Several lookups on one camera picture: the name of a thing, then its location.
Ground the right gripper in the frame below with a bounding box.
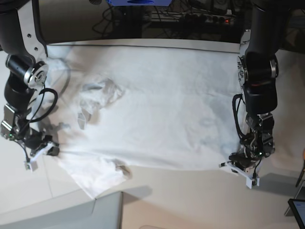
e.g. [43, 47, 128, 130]
[23, 132, 59, 162]

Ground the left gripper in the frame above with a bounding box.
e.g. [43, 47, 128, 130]
[219, 154, 260, 181]

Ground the white T-shirt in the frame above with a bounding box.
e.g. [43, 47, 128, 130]
[40, 45, 240, 198]

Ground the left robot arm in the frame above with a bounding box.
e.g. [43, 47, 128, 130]
[59, 0, 305, 179]

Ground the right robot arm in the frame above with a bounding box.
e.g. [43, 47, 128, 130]
[0, 0, 59, 167]

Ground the grey monitor stand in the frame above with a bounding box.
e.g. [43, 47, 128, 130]
[284, 181, 305, 217]

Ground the computer monitor screen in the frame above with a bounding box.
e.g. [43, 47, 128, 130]
[288, 198, 305, 229]

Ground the black power strip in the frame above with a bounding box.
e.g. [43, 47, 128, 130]
[144, 11, 236, 25]

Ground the blue box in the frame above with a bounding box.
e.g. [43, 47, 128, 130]
[107, 0, 172, 7]

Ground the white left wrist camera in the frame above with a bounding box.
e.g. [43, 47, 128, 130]
[246, 176, 260, 189]

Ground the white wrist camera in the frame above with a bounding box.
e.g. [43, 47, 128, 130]
[24, 161, 38, 172]
[246, 176, 260, 189]

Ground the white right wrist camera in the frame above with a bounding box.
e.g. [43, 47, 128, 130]
[24, 161, 38, 172]

